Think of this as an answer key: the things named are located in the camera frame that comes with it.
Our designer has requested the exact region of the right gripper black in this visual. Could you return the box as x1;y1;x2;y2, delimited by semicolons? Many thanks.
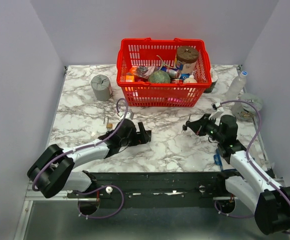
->
187;113;225;143

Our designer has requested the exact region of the brass padlock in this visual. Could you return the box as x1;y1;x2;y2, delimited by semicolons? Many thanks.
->
103;117;113;131

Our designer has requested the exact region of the black padlock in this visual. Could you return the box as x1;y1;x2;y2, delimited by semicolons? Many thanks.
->
145;130;152;143

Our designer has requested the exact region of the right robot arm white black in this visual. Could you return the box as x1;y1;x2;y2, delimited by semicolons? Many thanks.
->
183;114;290;235

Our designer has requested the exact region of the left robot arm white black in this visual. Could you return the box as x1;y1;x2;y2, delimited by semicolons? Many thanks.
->
27;119;152;199

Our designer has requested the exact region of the white pump bottle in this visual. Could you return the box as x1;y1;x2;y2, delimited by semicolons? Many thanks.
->
181;72;197;84

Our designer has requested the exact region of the blue white booklet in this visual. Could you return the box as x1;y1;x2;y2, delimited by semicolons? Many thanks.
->
213;148;236;172

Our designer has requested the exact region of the grey taped can right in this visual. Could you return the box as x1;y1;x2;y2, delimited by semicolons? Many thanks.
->
231;93;264;121

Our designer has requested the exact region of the grey taped can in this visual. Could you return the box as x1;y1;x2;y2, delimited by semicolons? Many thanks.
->
90;74;112;102
231;93;264;121

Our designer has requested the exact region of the clear plastic water bottle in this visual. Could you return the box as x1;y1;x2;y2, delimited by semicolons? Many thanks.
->
225;71;248;101

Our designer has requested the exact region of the red soda can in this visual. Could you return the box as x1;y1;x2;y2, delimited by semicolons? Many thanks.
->
171;79;183;84

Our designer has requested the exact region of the red blue drink can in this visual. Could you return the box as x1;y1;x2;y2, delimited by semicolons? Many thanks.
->
161;66;182;79

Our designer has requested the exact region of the orange small box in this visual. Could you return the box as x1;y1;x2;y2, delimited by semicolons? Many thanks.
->
125;75;135;83

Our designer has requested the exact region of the green melon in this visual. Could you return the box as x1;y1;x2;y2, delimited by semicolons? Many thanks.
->
148;70;171;84

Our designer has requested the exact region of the grey taped can left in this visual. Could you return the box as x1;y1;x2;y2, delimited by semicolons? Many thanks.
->
90;74;112;102

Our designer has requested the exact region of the crumpled snack packet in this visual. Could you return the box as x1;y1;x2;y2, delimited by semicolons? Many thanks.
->
129;65;158;79

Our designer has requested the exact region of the brown lid cylindrical canister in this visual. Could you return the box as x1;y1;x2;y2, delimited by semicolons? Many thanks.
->
175;46;199;74

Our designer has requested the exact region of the red plastic basket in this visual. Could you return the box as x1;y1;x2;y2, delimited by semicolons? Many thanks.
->
116;37;212;108

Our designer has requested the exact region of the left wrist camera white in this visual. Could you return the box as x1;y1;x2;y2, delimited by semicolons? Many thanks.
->
120;111;134;121

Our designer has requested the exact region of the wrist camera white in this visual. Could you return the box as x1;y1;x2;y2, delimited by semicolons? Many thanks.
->
120;111;134;121
209;102;224;120

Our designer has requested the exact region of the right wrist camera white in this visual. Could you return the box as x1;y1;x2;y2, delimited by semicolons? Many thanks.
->
209;102;224;120

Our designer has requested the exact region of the black mounting rail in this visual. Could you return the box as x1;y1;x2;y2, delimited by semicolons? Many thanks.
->
67;172;235;213

